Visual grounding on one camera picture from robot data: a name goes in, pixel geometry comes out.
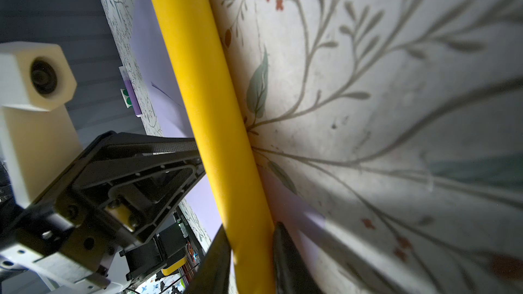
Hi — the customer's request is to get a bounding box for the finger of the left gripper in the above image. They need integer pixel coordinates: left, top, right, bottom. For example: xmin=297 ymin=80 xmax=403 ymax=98
xmin=24 ymin=131 xmax=205 ymax=245

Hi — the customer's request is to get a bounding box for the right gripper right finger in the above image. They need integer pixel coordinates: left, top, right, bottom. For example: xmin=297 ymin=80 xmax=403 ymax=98
xmin=272 ymin=222 xmax=323 ymax=294

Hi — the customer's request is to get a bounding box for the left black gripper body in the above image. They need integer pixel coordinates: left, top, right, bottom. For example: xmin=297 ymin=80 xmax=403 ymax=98
xmin=1 ymin=199 xmax=127 ymax=293

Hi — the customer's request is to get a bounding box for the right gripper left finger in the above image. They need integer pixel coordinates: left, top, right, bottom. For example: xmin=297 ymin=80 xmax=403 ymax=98
xmin=184 ymin=225 xmax=232 ymax=294

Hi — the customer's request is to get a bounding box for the yellow rectangular paper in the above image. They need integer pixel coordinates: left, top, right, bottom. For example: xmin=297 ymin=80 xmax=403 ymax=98
xmin=151 ymin=0 xmax=276 ymax=293

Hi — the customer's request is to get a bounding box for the purple paper sheet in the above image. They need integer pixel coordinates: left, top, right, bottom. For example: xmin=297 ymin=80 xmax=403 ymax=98
xmin=130 ymin=0 xmax=325 ymax=274

